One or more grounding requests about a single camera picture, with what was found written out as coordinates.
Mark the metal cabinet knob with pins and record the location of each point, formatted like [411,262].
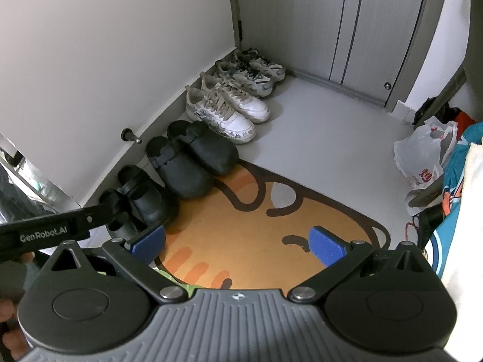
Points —
[386,85]

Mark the white cardboard piece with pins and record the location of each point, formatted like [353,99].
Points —
[403,111]

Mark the white plastic bag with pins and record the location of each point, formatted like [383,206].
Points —
[422,151]

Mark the dark cloth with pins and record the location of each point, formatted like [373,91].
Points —
[430,109]

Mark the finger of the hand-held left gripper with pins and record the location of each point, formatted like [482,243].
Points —
[103,215]

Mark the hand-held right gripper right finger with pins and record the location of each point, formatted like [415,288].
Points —
[328,247]

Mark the silver reflective panel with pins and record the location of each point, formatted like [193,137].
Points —
[30,192]

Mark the dark felt clog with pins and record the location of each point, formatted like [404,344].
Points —
[185,181]
[215,154]

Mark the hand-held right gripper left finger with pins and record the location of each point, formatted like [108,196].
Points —
[149,243]

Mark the black chunky rubber clog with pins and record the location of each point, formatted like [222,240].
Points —
[151,203]
[124,230]

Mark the teal printed cloth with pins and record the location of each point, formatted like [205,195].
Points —
[449,196]

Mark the wall door stopper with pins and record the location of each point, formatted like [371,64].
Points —
[130,135]

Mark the cream cloth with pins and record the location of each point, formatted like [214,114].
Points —
[468,215]

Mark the grey blue running sneaker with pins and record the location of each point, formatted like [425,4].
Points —
[271,69]
[253,83]

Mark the white printed sneaker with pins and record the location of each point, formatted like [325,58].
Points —
[230,120]
[249,107]

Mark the orange cartoon floor mat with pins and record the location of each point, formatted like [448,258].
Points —
[245,245]

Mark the person's left hand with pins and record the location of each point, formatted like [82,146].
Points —
[13,343]

